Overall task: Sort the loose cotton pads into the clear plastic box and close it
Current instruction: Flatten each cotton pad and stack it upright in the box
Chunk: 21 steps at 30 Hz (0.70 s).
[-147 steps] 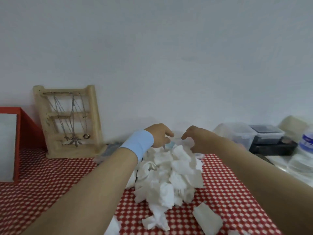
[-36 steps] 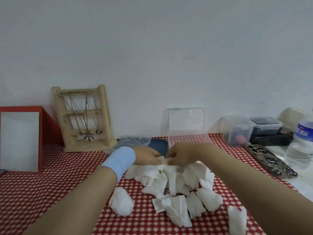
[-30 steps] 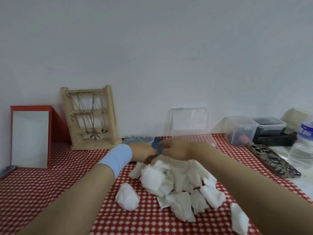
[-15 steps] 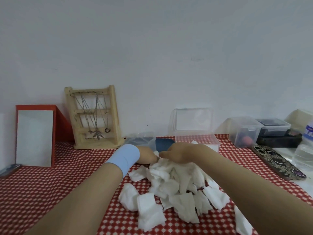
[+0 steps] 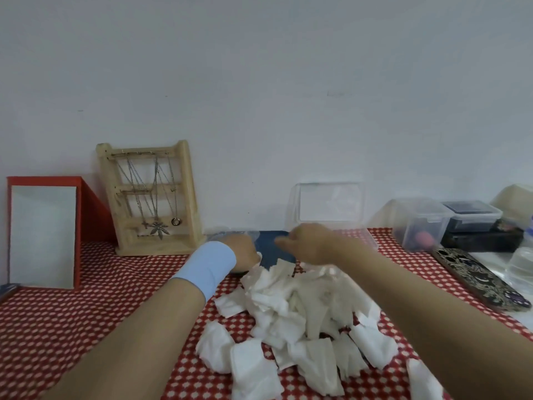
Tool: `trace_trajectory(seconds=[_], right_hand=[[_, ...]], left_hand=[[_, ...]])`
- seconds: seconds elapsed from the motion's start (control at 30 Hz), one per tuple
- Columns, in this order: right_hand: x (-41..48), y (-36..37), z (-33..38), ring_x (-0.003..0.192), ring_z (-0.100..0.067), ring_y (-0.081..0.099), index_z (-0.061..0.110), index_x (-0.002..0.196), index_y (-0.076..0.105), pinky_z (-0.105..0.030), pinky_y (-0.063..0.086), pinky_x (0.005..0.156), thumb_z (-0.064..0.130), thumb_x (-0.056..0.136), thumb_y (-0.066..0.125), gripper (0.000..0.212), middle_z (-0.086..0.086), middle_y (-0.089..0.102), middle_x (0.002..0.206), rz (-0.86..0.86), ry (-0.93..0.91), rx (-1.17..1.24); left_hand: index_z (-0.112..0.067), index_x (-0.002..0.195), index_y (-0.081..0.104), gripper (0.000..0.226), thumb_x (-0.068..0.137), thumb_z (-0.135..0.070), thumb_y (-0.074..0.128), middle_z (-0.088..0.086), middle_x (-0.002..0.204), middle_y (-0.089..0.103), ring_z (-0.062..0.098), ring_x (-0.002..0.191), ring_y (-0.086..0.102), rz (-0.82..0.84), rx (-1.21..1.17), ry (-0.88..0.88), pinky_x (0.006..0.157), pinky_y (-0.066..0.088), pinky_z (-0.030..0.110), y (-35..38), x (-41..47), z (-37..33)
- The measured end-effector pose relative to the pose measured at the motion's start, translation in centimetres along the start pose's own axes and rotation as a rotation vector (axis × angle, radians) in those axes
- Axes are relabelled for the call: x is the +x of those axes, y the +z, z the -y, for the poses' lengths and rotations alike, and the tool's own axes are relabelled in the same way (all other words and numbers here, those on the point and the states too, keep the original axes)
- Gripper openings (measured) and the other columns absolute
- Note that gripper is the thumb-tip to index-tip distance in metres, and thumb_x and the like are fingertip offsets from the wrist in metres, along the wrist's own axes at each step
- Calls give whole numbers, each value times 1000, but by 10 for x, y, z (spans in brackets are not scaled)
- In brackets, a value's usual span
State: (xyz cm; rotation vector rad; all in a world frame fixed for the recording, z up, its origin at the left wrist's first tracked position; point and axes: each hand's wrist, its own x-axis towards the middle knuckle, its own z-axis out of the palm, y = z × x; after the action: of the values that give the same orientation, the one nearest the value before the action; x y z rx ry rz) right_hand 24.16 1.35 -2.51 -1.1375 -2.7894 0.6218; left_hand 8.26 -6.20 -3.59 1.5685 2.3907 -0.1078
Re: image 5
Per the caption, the person's right hand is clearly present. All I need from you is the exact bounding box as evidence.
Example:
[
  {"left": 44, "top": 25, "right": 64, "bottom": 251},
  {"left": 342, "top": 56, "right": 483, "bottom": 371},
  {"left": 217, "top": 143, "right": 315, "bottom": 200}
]
[{"left": 274, "top": 222, "right": 375, "bottom": 267}]

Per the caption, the person's left hand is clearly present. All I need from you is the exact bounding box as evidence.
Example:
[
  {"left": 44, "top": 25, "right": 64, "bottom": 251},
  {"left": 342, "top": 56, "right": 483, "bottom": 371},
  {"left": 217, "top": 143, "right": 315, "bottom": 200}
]
[{"left": 220, "top": 233, "right": 263, "bottom": 274}]

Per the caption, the clear plastic bag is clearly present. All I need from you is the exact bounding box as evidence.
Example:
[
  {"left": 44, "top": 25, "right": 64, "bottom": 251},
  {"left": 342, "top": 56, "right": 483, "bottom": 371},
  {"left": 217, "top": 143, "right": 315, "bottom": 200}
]
[{"left": 204, "top": 227, "right": 261, "bottom": 246}]

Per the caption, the clear cotton pad box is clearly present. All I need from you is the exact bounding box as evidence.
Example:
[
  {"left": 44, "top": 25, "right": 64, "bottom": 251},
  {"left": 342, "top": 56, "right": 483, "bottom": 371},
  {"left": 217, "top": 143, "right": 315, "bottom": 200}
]
[{"left": 285, "top": 182, "right": 380, "bottom": 271}]

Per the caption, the pile of white cotton pads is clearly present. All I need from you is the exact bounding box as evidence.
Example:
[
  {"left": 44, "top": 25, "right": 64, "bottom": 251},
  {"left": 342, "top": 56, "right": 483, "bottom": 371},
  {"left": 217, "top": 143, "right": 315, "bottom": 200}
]
[{"left": 195, "top": 258, "right": 446, "bottom": 400}]

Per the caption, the person's right forearm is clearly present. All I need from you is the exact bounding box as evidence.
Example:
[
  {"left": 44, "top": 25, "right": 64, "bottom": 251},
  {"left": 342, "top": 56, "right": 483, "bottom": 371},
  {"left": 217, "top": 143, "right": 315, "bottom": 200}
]
[{"left": 341, "top": 241, "right": 533, "bottom": 400}]

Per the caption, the person's left forearm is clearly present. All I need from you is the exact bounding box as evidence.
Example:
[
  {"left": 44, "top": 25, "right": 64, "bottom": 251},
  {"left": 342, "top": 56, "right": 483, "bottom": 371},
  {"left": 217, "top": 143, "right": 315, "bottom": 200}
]
[{"left": 41, "top": 278, "right": 207, "bottom": 400}]

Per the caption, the black tray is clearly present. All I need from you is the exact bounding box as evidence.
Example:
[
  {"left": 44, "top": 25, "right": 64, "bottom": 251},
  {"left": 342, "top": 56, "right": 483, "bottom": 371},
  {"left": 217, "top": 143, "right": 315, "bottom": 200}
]
[{"left": 440, "top": 227, "right": 525, "bottom": 253}]

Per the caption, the dark blue pouch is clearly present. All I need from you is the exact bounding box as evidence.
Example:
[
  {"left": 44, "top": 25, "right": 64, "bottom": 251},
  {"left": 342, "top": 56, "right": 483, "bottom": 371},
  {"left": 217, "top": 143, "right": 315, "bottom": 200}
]
[{"left": 231, "top": 230, "right": 300, "bottom": 273}]

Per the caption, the light blue wristband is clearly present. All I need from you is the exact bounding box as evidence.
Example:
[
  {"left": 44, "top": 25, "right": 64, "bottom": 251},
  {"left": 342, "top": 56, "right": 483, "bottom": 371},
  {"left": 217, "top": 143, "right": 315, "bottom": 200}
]
[{"left": 170, "top": 241, "right": 237, "bottom": 303}]

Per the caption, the wooden jewelry stand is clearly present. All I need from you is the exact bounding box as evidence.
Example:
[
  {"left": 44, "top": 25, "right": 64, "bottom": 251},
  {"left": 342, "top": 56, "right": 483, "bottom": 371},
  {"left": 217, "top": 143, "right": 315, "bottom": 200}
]
[{"left": 96, "top": 140, "right": 207, "bottom": 257}]

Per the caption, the clear lidded plastic container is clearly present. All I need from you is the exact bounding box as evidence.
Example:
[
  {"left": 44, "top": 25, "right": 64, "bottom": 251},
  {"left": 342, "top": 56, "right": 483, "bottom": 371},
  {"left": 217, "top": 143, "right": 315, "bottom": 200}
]
[{"left": 368, "top": 198, "right": 452, "bottom": 253}]

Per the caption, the clear container with black contents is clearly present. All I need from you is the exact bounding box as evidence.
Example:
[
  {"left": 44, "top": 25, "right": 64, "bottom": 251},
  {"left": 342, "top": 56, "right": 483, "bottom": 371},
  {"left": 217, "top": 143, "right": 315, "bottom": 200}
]
[{"left": 441, "top": 200, "right": 504, "bottom": 234}]

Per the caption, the phone with patterned case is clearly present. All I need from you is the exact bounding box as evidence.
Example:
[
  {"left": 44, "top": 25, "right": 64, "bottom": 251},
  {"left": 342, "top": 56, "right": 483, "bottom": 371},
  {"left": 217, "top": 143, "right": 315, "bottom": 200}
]
[{"left": 431, "top": 247, "right": 533, "bottom": 312}]

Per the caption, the beige plastic tub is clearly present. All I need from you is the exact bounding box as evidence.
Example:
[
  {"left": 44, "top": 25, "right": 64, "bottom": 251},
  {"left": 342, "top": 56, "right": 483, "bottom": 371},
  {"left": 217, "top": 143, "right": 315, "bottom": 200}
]
[{"left": 490, "top": 183, "right": 533, "bottom": 229}]

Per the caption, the clear plastic water bottle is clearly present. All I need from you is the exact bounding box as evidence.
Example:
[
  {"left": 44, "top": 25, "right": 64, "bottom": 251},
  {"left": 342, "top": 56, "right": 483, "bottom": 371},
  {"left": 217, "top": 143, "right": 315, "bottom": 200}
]
[{"left": 506, "top": 216, "right": 533, "bottom": 294}]

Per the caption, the red framed mirror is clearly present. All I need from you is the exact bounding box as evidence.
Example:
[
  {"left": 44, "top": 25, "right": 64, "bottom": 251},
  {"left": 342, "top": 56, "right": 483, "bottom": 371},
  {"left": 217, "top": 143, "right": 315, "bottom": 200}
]
[{"left": 7, "top": 176, "right": 117, "bottom": 291}]

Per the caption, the ring pendant necklace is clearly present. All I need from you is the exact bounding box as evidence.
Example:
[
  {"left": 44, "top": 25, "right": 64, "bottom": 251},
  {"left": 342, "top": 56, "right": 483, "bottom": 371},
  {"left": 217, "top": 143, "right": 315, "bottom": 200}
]
[{"left": 166, "top": 156, "right": 183, "bottom": 227}]

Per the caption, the leaf pendant necklace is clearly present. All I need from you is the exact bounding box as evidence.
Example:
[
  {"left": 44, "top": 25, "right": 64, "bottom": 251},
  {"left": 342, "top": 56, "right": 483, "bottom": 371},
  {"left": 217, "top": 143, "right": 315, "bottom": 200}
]
[{"left": 149, "top": 156, "right": 170, "bottom": 241}]

